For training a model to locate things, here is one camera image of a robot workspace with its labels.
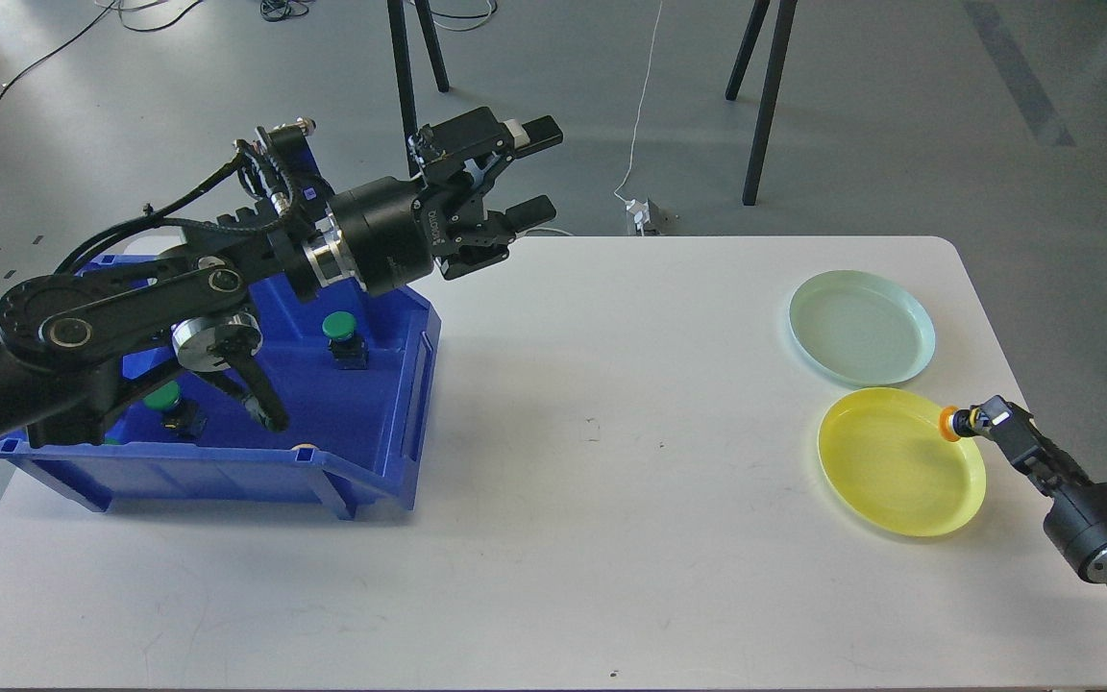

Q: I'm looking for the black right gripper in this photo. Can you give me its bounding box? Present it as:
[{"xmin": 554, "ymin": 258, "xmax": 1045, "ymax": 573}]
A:
[{"xmin": 972, "ymin": 397, "xmax": 1107, "ymax": 585}]

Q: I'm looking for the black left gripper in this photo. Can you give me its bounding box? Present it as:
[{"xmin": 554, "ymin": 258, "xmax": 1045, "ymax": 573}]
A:
[{"xmin": 302, "ymin": 107, "xmax": 565, "ymax": 297}]

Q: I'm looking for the yellow push button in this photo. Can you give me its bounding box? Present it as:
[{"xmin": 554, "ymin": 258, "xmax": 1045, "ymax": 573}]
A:
[{"xmin": 937, "ymin": 407, "xmax": 976, "ymax": 443}]

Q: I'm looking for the green push button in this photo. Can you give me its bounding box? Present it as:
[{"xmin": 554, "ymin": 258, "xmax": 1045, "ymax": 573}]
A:
[
  {"xmin": 142, "ymin": 381, "xmax": 207, "ymax": 438},
  {"xmin": 321, "ymin": 310, "xmax": 369, "ymax": 371}
]

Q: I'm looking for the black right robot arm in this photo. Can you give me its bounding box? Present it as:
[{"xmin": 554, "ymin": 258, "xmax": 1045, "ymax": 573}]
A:
[{"xmin": 939, "ymin": 397, "xmax": 1107, "ymax": 588}]

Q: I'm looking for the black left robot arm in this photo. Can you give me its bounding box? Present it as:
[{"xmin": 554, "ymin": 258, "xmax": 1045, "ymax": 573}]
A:
[{"xmin": 0, "ymin": 107, "xmax": 563, "ymax": 446}]

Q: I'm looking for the yellow plastic plate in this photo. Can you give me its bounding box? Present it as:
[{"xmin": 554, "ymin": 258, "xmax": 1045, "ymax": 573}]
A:
[{"xmin": 816, "ymin": 388, "xmax": 989, "ymax": 538}]

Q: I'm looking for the light green plastic plate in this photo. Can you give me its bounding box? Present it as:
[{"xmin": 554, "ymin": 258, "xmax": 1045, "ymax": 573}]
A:
[{"xmin": 787, "ymin": 270, "xmax": 937, "ymax": 388}]

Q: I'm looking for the white power adapter plug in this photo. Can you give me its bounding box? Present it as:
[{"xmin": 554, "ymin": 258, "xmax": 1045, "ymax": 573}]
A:
[{"xmin": 625, "ymin": 200, "xmax": 677, "ymax": 236}]

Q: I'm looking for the black tripod leg left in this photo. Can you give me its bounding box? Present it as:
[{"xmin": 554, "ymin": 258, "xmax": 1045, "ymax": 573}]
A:
[{"xmin": 385, "ymin": 0, "xmax": 451, "ymax": 176}]

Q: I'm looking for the black tripod leg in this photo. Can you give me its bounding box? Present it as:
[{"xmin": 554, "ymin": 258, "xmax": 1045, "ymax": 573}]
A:
[
  {"xmin": 725, "ymin": 1, "xmax": 799, "ymax": 207},
  {"xmin": 385, "ymin": 0, "xmax": 451, "ymax": 176}
]

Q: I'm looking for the blue plastic storage bin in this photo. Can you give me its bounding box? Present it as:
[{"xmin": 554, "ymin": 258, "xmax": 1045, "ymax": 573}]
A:
[{"xmin": 0, "ymin": 275, "xmax": 442, "ymax": 520}]

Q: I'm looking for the black tripod leg right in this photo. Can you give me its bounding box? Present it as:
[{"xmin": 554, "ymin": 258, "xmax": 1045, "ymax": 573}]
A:
[{"xmin": 725, "ymin": 1, "xmax": 799, "ymax": 207}]

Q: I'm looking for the white power cable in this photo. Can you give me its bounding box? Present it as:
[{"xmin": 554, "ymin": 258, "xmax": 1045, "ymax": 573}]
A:
[{"xmin": 612, "ymin": 0, "xmax": 663, "ymax": 203}]

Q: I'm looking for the black floor cable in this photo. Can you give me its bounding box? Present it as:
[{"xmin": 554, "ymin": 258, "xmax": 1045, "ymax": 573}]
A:
[{"xmin": 0, "ymin": 0, "xmax": 497, "ymax": 161}]

